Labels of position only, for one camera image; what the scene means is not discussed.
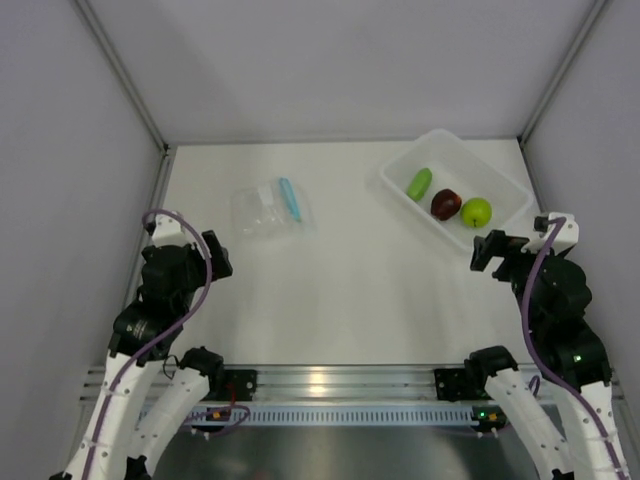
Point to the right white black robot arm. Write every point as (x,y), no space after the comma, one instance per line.
(573,361)

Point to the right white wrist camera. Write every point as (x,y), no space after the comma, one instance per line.
(558,230)

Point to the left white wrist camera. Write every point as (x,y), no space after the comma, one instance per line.
(165,230)

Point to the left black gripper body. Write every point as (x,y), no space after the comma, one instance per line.
(198,268)

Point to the green fake apple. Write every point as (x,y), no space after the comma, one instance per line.
(476,213)

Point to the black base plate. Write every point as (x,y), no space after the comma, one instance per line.
(232,385)
(455,384)

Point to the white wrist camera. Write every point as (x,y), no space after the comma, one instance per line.
(165,230)
(558,230)

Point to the clear zip top bag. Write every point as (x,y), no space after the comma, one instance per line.
(276,208)

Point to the aluminium frame post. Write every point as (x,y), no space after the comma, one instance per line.
(578,41)
(117,66)

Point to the aluminium mounting rail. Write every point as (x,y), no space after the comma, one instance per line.
(314,384)

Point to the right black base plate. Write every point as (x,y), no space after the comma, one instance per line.
(455,384)

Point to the left aluminium frame post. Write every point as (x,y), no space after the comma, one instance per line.
(117,66)

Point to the white slotted cable duct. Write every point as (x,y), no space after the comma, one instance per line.
(351,415)

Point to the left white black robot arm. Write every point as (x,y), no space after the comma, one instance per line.
(122,441)

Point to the clear plastic bin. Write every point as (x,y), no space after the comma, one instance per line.
(453,166)

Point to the right aluminium frame post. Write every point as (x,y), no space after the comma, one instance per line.
(578,41)

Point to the green fake food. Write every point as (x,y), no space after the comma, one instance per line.
(419,184)

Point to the red fake apple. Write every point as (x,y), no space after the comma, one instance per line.
(445,204)

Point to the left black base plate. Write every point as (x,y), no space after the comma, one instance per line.
(232,385)

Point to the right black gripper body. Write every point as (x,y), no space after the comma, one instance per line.
(518,277)

